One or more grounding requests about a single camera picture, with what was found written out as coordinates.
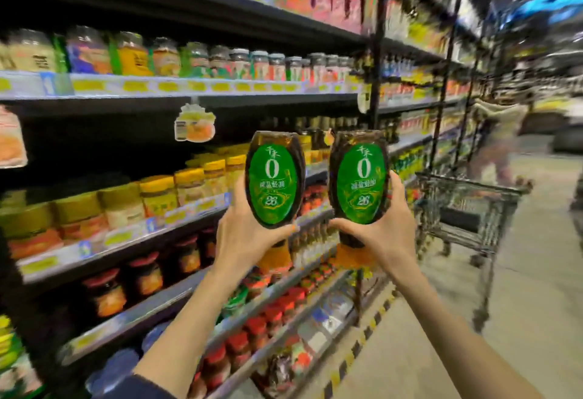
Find person's left hand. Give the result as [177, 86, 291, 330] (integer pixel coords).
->
[214, 174, 300, 277]

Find person's right hand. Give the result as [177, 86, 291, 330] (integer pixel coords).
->
[329, 170, 418, 279]

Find green label sauce bottle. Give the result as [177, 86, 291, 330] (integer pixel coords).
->
[245, 131, 307, 274]
[328, 129, 390, 270]

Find person's right forearm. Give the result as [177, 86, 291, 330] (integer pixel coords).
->
[391, 261, 545, 399]

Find person's left forearm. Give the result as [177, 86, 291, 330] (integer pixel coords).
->
[132, 263, 252, 399]

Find row of small clear bottles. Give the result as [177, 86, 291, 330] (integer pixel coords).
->
[291, 221, 340, 268]

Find row of red cap bottles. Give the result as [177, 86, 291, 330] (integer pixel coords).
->
[189, 263, 339, 397]

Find metal shopping cart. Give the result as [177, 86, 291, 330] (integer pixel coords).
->
[412, 171, 534, 332]

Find jar shaped hanging tag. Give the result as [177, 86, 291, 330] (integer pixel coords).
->
[174, 103, 216, 143]

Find row of red lid jars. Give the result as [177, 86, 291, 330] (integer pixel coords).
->
[81, 225, 219, 318]

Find rows of distant shelf goods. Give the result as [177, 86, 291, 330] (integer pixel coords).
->
[378, 0, 484, 190]

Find row of yellow lid jars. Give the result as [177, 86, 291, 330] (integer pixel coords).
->
[0, 138, 329, 260]

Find strip of yellow price labels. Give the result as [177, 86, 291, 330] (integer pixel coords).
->
[0, 71, 361, 99]

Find dark sleeve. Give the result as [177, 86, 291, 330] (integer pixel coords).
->
[98, 373, 176, 399]

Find row of glass jars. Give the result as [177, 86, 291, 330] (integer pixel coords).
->
[0, 25, 365, 86]

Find black store shelf unit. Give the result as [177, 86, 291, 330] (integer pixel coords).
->
[0, 0, 488, 399]

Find orange picture hanging tag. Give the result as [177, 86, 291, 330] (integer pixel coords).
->
[0, 105, 28, 170]

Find stack of green packets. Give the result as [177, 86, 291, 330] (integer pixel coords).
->
[0, 314, 45, 399]

